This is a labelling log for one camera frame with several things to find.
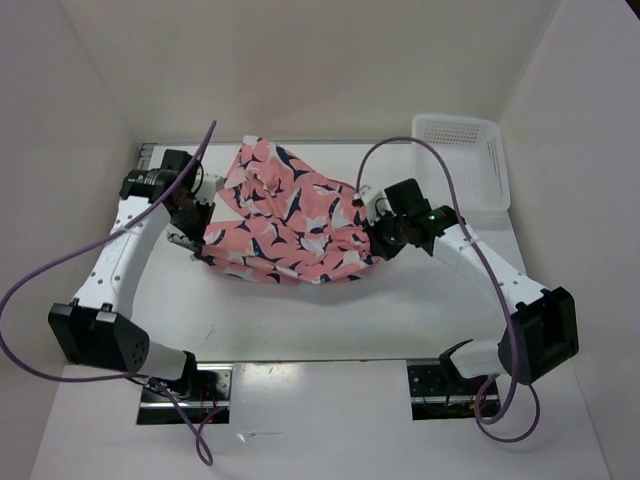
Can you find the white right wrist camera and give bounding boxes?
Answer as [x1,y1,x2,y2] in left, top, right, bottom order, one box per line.
[354,185,389,225]

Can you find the white plastic basket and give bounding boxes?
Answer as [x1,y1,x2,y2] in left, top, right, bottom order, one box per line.
[412,114,511,213]

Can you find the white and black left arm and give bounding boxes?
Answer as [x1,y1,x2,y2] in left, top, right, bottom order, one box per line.
[48,150,224,400]

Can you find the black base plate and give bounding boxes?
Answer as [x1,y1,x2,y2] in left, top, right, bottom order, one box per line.
[136,363,234,426]
[406,359,501,421]

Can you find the pink shark print shorts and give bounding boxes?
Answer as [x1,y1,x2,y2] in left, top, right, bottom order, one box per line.
[196,135,381,285]

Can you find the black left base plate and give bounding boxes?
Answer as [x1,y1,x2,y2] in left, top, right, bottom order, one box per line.
[136,363,234,426]

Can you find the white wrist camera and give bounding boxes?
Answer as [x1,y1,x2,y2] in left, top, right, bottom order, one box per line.
[195,174,225,205]
[354,185,389,225]

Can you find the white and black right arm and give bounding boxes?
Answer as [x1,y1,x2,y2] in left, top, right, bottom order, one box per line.
[358,179,579,393]

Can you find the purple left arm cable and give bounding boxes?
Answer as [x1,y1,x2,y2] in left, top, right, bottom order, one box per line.
[0,119,229,466]

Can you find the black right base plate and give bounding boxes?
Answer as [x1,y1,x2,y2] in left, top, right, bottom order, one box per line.
[406,359,501,421]

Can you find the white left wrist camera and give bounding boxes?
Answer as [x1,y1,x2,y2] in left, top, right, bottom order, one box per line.
[195,174,225,205]

